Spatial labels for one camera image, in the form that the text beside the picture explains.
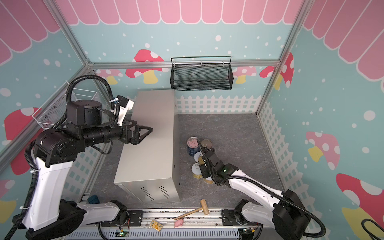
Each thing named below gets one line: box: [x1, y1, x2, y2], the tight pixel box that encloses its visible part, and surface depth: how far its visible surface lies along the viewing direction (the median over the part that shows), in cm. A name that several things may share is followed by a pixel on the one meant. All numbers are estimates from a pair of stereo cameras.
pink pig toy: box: [174, 218, 184, 228], surface depth 73 cm
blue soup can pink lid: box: [187, 136, 200, 156], surface depth 93 cm
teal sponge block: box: [87, 195, 100, 204], surface depth 81 cm
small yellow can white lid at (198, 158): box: [194, 151, 205, 165], surface depth 91 cm
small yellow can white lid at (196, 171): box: [191, 162, 203, 179], surface depth 87 cm
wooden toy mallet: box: [174, 199, 210, 221], surface depth 78 cm
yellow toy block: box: [149, 220, 163, 232], surface depth 73 cm
